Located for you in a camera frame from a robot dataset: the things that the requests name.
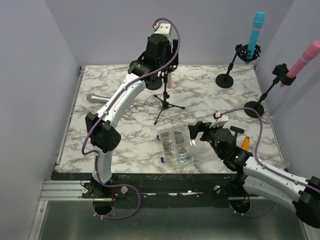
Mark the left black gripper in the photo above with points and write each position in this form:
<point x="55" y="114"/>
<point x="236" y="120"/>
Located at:
<point x="174" y="49"/>

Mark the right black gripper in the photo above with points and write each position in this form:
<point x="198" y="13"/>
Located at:
<point x="200" y="126"/>

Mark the beige microphone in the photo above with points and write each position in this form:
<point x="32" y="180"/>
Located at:
<point x="169" y="81"/>

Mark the black tripod mic stand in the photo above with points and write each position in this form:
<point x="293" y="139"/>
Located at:
<point x="165" y="104"/>

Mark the silver mesh microphone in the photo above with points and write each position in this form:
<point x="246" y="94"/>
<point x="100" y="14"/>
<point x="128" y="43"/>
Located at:
<point x="93" y="98"/>

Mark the black round-base mic stand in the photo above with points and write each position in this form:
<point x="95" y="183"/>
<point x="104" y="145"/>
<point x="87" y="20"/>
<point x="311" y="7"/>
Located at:
<point x="153" y="83"/>

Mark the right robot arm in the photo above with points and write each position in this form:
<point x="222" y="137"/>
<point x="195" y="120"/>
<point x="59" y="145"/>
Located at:
<point x="299" y="194"/>

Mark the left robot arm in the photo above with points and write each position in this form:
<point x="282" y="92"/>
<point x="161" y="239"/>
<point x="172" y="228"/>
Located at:
<point x="149" y="71"/>

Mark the blue microphone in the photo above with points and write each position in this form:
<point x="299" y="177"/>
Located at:
<point x="257" y="24"/>

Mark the black clip round stand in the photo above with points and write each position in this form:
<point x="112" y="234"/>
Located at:
<point x="280" y="71"/>

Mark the pink microphone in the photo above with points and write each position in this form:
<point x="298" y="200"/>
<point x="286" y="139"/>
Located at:
<point x="312" y="51"/>

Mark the clear plastic screw box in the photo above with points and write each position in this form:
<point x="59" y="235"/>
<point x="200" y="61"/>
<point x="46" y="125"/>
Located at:
<point x="179" y="149"/>

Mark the black T-shaped tool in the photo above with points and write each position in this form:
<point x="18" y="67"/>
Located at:
<point x="237" y="130"/>

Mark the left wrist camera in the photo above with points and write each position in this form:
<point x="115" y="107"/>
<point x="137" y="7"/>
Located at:
<point x="164" y="29"/>

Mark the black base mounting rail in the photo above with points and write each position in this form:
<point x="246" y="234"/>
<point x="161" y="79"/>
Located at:
<point x="162" y="190"/>

